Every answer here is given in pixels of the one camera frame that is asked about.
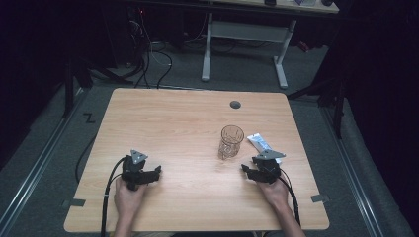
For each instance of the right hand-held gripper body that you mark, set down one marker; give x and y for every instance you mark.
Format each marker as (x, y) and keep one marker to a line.
(269, 169)

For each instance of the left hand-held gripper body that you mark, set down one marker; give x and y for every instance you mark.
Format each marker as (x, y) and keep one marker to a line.
(133, 171)

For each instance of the white tube with blue print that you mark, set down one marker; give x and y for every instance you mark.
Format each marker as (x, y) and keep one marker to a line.
(260, 142)

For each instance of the person's right hand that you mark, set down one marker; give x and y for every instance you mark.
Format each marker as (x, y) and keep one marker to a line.
(276, 194)

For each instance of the person's left hand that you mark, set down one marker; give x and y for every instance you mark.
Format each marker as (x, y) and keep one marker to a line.
(126, 200)

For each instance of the grey tape piece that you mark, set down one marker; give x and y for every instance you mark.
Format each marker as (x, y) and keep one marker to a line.
(74, 203)
(319, 198)

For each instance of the black tape floor mark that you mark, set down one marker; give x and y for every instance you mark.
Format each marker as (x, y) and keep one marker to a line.
(89, 118)

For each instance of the black metal stand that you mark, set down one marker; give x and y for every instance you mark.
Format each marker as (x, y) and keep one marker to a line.
(339, 108)
(68, 89)

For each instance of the desk with white metal legs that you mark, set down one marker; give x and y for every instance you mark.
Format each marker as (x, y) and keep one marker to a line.
(250, 33)

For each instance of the metal floor rail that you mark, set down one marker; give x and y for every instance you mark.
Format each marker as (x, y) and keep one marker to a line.
(352, 171)
(36, 168)

